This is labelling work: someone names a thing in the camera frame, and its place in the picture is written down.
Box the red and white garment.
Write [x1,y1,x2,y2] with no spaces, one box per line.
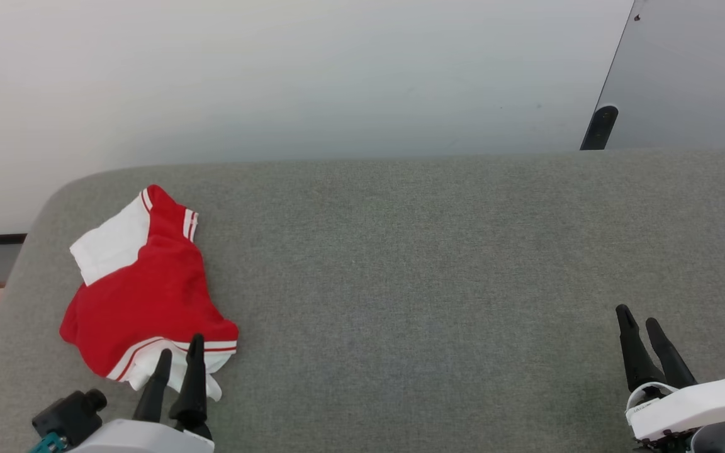
[59,184,239,402]

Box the grey flat panel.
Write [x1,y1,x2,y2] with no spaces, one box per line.
[592,0,725,152]

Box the white right gripper cable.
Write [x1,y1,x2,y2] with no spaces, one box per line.
[626,382,678,411]

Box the teal left camera connector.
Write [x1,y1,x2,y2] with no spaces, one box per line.
[29,433,67,453]

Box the black slanted bar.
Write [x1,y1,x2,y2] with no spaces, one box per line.
[580,105,619,150]

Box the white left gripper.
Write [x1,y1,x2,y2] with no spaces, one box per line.
[70,333,215,453]

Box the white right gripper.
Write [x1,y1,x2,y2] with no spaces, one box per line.
[615,305,725,441]

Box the grey fabric sofa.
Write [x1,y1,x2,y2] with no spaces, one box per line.
[0,149,725,453]

